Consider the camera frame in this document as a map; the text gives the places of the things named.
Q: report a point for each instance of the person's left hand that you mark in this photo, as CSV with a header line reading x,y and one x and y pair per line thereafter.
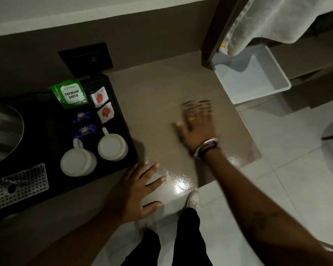
x,y
127,196

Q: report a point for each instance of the person's right hand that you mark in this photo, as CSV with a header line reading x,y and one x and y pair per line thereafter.
x,y
198,132

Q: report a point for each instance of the person's left thumb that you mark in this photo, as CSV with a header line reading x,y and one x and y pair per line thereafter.
x,y
152,207

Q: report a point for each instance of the person's left middle finger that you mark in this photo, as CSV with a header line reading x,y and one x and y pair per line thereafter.
x,y
151,173

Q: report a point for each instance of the person's right thumb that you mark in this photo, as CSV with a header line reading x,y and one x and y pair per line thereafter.
x,y
181,127

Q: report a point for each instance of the person's left forearm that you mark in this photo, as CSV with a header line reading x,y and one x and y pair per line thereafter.
x,y
80,241

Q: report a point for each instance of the person's right forearm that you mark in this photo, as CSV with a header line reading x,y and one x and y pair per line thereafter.
x,y
255,213

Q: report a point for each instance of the white shoe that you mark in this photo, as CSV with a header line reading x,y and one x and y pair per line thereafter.
x,y
193,199

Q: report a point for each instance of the white ceramic cup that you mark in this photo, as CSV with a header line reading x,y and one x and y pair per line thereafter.
x,y
112,146
78,162

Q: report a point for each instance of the black trousers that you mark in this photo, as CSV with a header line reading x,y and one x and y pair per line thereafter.
x,y
188,241

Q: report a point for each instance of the white sachet with red print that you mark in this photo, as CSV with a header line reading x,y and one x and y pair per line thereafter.
x,y
99,97
106,112

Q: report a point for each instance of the blue sachet with yellow star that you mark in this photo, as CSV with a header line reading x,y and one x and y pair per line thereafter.
x,y
84,130
81,116

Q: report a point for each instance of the white plastic tray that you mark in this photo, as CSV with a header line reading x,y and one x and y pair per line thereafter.
x,y
252,77

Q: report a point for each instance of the black serving tray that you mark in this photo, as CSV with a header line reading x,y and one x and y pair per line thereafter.
x,y
55,135

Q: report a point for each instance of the green tea packet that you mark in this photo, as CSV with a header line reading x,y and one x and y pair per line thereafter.
x,y
69,94

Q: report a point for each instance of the perforated metal drip tray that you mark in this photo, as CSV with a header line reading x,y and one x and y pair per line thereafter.
x,y
19,186

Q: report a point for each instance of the brown wooden wardrobe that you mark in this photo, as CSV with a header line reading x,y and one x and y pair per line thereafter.
x,y
308,55

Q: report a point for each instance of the white towel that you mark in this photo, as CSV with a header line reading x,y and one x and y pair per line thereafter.
x,y
280,19

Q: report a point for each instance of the steel kettle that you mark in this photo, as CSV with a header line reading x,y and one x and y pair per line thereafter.
x,y
2,132

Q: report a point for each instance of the black wall socket panel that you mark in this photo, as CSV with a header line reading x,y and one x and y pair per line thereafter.
x,y
86,59

